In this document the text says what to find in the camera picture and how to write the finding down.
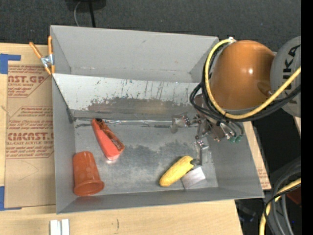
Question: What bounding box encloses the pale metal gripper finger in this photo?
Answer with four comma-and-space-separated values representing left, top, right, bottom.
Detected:
170, 115, 193, 134
195, 140, 211, 166

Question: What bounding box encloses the silver flat metal block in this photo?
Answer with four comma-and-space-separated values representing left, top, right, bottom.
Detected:
181, 166, 206, 189

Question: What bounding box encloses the yellow toy corn cob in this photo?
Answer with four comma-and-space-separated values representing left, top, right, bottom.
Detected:
159, 155, 195, 188

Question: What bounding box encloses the grey metal bin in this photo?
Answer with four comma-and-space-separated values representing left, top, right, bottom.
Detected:
49, 25, 265, 214

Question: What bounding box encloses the orange plastic cup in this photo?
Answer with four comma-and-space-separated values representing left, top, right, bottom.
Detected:
72, 151, 105, 197

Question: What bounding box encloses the brown cardboard board, red print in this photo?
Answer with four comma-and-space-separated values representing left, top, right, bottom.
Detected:
0, 42, 57, 209

